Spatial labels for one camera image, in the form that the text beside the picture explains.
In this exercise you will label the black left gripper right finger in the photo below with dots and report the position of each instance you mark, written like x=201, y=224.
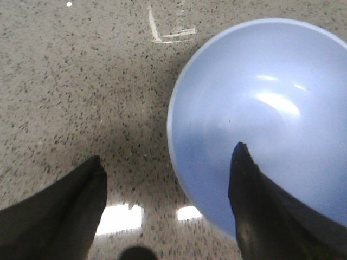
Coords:
x=272, y=224

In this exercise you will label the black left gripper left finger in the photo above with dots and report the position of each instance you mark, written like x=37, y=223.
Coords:
x=59, y=222

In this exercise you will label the light blue bowl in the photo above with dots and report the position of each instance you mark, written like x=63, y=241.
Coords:
x=277, y=85

